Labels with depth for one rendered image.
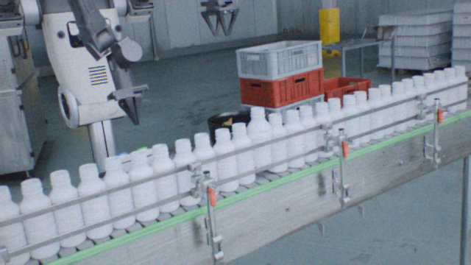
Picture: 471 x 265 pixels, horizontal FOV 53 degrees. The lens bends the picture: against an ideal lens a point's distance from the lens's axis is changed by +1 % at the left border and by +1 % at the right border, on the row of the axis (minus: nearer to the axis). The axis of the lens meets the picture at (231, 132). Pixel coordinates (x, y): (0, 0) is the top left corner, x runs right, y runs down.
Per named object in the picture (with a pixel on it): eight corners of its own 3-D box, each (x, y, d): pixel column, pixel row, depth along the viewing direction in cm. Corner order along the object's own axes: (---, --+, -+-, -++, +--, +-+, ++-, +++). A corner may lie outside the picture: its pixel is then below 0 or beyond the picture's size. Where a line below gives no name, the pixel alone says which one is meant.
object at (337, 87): (329, 116, 406) (327, 91, 400) (295, 110, 438) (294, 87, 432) (372, 102, 440) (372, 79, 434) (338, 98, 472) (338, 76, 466)
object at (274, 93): (275, 109, 355) (273, 80, 349) (239, 103, 385) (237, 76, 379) (325, 93, 392) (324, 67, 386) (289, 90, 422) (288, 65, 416)
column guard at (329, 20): (330, 57, 1089) (329, 9, 1059) (318, 57, 1121) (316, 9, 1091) (342, 55, 1109) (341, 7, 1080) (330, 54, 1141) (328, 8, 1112)
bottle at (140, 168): (140, 211, 116) (130, 149, 112) (163, 211, 115) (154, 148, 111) (131, 223, 111) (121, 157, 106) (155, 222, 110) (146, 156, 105)
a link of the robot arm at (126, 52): (105, 29, 130) (82, 46, 126) (121, 12, 121) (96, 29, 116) (134, 63, 133) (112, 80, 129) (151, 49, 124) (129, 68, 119)
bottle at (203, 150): (223, 194, 122) (217, 134, 117) (203, 201, 119) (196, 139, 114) (212, 188, 127) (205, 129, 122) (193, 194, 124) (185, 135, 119)
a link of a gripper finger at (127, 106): (157, 118, 128) (147, 86, 128) (132, 124, 124) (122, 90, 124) (148, 123, 134) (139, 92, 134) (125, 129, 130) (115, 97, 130)
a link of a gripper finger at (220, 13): (228, 34, 137) (225, 1, 135) (242, 34, 131) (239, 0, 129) (208, 37, 134) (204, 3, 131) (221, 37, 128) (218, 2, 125)
